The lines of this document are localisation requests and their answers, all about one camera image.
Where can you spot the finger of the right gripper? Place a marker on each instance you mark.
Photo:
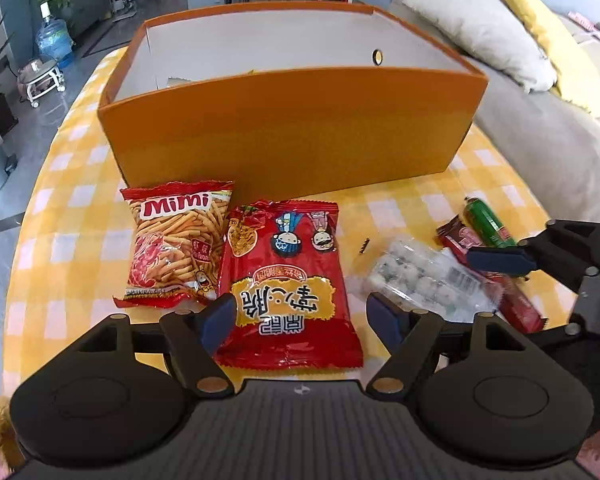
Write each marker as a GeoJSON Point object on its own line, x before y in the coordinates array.
{"type": "Point", "coordinates": [512, 261]}

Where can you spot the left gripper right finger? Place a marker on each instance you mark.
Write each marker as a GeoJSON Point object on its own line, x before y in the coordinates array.
{"type": "Point", "coordinates": [416, 340]}

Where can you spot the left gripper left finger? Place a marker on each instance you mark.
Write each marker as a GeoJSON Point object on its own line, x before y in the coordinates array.
{"type": "Point", "coordinates": [188, 341]}

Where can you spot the dark red chocolate wafer bar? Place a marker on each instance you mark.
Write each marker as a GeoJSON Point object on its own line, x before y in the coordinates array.
{"type": "Point", "coordinates": [514, 306]}

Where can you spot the clear bag of white balls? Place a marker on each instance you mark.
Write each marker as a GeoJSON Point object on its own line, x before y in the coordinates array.
{"type": "Point", "coordinates": [414, 276]}

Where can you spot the Mimi stick snack bag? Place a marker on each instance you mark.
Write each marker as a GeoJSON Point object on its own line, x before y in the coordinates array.
{"type": "Point", "coordinates": [178, 242]}

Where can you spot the red cartoon snack bag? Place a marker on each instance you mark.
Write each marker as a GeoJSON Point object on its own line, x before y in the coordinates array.
{"type": "Point", "coordinates": [281, 264]}

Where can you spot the green sausage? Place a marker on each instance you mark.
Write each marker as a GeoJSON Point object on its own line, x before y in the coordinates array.
{"type": "Point", "coordinates": [486, 224]}

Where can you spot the grey sofa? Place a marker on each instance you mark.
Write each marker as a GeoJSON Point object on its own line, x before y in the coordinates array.
{"type": "Point", "coordinates": [554, 146]}

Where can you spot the yellow checkered tablecloth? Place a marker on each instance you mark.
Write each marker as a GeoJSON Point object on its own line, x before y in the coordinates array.
{"type": "Point", "coordinates": [73, 251]}

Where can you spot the yellow cushion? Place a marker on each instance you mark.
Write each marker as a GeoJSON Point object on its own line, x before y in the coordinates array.
{"type": "Point", "coordinates": [578, 81]}

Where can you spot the beige cushion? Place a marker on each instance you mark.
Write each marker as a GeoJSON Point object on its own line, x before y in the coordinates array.
{"type": "Point", "coordinates": [489, 32]}

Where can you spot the orange cardboard box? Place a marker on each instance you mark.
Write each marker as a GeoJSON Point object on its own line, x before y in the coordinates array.
{"type": "Point", "coordinates": [286, 99]}

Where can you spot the small white stool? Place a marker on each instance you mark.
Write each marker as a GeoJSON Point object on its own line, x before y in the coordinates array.
{"type": "Point", "coordinates": [39, 77]}

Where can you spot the blue water jug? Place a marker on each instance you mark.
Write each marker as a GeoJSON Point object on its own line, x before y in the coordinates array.
{"type": "Point", "coordinates": [53, 39]}

